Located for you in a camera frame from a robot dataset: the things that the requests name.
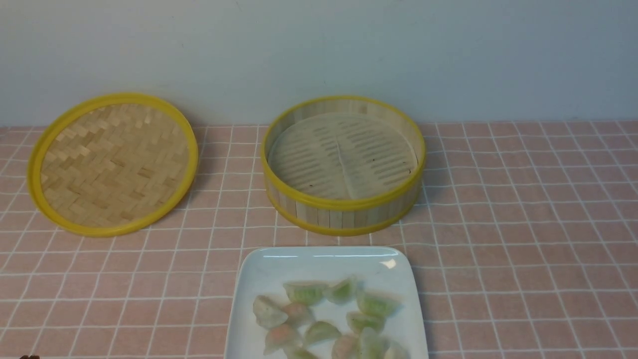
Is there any green dumpling centre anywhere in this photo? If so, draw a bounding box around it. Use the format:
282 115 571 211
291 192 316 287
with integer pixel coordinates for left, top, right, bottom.
303 321 341 347

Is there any green dumpling top middle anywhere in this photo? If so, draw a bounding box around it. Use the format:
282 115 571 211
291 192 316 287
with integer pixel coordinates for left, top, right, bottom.
323 276 358 305

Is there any pink dumpling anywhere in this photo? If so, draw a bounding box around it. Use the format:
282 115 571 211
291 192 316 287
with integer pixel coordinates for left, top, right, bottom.
332 334 359 359
281 302 315 329
263 324 302 356

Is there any green dumpling top left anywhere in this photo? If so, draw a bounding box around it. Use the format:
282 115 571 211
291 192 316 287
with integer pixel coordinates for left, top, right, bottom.
283 282 328 306

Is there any green dumpling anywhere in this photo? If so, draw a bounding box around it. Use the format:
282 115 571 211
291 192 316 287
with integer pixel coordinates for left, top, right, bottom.
356 291 401 318
303 321 341 347
283 282 328 306
346 311 386 335
284 348 318 359
323 276 358 305

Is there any pink dumpling bottom centre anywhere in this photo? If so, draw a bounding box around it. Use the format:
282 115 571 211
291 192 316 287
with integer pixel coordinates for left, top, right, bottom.
332 334 359 359

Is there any pink dumpling lower left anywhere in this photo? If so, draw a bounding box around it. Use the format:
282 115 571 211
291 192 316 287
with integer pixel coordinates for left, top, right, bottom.
263 324 302 356

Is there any pink dumpling upper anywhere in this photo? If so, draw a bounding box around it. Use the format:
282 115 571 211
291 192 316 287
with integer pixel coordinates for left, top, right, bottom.
281 302 315 329

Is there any bamboo steamer lid yellow rim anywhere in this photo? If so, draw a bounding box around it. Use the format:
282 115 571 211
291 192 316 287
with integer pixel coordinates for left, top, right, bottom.
26 93 200 238

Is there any white square plate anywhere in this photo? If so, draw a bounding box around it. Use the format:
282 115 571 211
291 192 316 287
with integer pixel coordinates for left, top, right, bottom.
225 247 430 359

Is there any green dumpling right middle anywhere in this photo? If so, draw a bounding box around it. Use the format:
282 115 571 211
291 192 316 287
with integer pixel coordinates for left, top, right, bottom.
346 311 386 335

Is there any green dumpling bottom left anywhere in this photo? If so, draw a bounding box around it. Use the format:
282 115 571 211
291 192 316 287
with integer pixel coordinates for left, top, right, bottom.
284 348 318 359

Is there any white mesh steamer liner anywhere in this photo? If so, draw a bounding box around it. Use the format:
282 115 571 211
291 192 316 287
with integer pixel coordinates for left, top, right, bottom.
267 112 421 200

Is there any bamboo steamer basket yellow rim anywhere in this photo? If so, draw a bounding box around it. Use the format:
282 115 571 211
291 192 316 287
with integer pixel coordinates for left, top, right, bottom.
260 96 428 236

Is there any green dumpling top right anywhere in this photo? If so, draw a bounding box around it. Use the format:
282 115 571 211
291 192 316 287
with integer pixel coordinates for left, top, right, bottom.
356 291 401 318

